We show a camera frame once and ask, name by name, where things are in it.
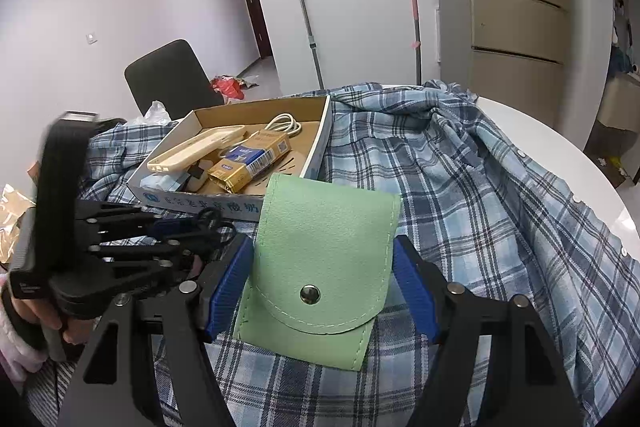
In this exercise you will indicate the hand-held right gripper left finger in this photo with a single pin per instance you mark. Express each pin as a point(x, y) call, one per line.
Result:
point(227, 282)

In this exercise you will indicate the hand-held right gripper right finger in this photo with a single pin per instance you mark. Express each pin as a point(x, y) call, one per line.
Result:
point(415, 287)

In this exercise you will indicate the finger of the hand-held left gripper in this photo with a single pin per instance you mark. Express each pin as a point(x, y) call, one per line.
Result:
point(170, 227)
point(150, 264)

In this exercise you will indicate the cardboard box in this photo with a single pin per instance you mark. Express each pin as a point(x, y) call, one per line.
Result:
point(165, 199)

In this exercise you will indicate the light blue tissue pack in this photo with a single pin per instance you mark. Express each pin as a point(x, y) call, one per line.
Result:
point(165, 181)

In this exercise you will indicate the black pink folding scissors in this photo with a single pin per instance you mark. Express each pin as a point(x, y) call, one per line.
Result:
point(217, 222)

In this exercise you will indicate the beige phone case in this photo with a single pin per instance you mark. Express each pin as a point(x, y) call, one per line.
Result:
point(195, 149)

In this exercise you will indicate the light green snap pouch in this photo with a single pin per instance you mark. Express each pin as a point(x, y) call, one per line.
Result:
point(320, 267)

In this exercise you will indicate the yellow blue paper packet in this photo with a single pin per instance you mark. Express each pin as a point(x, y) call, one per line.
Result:
point(250, 159)

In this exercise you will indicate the person's left forearm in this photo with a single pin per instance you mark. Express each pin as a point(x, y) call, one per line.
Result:
point(15, 347)

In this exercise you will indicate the person's left hand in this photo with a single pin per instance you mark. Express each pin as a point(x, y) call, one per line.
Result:
point(35, 312)

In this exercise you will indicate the crumpled brown paper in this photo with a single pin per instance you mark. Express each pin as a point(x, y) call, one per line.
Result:
point(10, 212)

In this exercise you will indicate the blue plaid shirt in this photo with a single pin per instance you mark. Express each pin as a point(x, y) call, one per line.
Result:
point(475, 207)

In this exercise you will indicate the white plastic bag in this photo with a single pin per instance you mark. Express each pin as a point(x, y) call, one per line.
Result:
point(157, 113)

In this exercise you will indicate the black chair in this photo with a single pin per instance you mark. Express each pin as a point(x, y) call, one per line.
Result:
point(165, 77)

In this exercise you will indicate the grey striped cloth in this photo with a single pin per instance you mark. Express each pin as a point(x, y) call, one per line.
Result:
point(55, 382)

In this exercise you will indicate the red plastic bag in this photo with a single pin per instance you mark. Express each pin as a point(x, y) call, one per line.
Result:
point(230, 87)

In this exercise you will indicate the red tipped pole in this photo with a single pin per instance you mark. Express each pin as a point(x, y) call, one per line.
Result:
point(416, 37)

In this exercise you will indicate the hanging clothes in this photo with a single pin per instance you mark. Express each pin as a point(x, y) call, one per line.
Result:
point(622, 32)

